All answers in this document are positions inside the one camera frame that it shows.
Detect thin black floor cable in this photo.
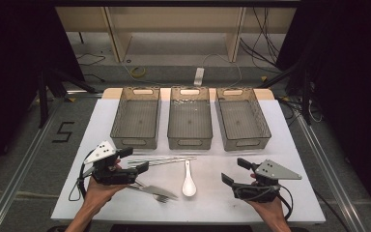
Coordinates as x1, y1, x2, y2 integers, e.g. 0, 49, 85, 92
75, 52, 107, 83

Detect transparent grey plastic bin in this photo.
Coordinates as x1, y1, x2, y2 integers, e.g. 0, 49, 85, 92
166, 85, 214, 151
109, 86, 161, 151
214, 86, 272, 153

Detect black metal stand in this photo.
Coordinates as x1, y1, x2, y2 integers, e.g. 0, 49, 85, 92
36, 68, 99, 129
256, 59, 314, 127

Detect black curtain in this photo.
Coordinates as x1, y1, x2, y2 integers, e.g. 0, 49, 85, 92
275, 0, 371, 225
0, 0, 86, 183

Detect light wooden shelf unit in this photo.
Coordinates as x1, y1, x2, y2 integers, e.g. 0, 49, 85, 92
54, 6, 298, 64

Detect white ceramic spoon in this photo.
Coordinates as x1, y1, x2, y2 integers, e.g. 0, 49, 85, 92
182, 159, 198, 198

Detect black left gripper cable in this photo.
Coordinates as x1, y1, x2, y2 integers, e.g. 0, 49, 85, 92
68, 150, 95, 203

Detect metal fork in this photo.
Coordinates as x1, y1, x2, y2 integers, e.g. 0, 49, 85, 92
132, 180, 171, 205

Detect white table sheet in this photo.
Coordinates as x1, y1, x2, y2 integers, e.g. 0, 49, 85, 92
50, 98, 327, 225

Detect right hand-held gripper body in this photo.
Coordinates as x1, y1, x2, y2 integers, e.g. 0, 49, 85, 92
231, 159, 303, 204

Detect metal chopstick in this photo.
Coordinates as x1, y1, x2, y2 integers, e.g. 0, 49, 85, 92
127, 156, 198, 163
128, 158, 196, 167

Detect person's left hand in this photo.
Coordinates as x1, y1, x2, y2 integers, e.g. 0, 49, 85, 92
82, 158, 133, 211

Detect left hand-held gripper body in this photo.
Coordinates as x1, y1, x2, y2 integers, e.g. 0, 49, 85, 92
82, 139, 140, 187

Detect metal floor rail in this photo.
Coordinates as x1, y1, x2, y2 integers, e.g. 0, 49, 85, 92
294, 110, 366, 232
0, 96, 66, 232

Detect white power strip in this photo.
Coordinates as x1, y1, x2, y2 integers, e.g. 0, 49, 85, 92
193, 67, 206, 87

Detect white floor cable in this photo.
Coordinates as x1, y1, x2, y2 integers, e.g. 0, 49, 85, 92
201, 52, 243, 89

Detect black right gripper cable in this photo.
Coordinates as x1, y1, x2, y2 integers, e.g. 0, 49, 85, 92
235, 184, 295, 222

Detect black cable bundle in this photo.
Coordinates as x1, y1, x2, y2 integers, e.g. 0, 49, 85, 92
239, 6, 285, 74

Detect tangled cables beside table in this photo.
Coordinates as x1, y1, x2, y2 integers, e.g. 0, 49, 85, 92
277, 96, 324, 128

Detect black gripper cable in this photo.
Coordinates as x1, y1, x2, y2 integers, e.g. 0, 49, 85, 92
68, 150, 95, 203
235, 184, 295, 222

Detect person's right hand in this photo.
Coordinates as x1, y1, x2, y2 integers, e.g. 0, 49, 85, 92
248, 173, 288, 224

